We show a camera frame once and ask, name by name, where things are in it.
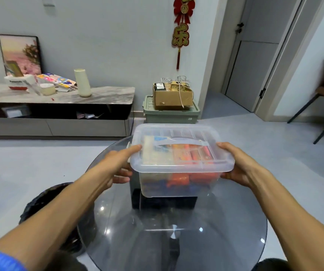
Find person's left hand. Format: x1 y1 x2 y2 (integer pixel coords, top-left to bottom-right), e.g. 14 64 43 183
93 145 142 192

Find person's right hand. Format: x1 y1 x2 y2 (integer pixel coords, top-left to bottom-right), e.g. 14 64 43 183
217 142 265 190

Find clear plastic box lid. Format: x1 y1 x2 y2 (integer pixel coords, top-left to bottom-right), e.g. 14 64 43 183
127 123 235 174

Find clear plastic storage box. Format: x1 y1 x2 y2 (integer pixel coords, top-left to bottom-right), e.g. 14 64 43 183
137 170 222 198

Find person's right forearm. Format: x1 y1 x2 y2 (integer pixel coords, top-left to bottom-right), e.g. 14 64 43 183
250 170 324 271

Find person's left forearm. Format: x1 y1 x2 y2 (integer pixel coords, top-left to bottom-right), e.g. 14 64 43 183
0 170 107 271

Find white packet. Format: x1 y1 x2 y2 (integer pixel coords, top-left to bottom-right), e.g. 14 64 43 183
142 135 174 167

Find orange packets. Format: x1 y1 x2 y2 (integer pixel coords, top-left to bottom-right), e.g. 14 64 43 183
166 144 220 188

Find green plastic storage crate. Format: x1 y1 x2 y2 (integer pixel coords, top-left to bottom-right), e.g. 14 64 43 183
142 95 201 124

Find brown cardboard box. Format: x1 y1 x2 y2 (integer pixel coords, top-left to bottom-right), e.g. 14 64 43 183
152 82 194 110

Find golden box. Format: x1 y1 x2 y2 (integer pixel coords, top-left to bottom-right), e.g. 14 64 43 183
170 81 193 92

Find grey marble-top tv cabinet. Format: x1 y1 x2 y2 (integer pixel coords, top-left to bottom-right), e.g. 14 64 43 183
0 83 136 138

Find cream white vase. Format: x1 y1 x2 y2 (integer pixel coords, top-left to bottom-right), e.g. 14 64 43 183
74 69 92 97

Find colourful flat box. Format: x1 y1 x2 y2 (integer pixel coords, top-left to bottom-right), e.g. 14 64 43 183
36 73 77 88

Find round white container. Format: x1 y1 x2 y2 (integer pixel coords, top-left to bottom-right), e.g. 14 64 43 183
39 83 56 96

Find grey door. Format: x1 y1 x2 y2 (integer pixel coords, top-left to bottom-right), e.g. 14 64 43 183
225 0 304 112

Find person's right leg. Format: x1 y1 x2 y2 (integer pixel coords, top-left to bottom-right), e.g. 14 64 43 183
251 258 291 271

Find person's leg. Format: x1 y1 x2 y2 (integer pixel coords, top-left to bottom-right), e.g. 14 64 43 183
251 258 291 271
45 250 88 271

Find person's left leg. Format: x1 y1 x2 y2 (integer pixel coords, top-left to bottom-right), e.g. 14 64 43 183
45 250 88 271

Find white red tissue box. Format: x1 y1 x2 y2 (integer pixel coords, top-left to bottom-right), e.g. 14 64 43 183
4 75 36 91

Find red gold hanging ornament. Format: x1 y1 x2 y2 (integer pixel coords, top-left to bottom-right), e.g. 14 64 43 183
171 0 196 70

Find framed pink landscape picture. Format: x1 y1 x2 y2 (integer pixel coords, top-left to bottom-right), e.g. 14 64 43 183
0 34 43 77

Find blue armband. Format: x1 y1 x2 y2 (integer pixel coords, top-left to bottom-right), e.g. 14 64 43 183
0 248 28 271

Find white string bundle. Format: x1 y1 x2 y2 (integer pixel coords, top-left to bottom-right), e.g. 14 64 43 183
161 75 191 109

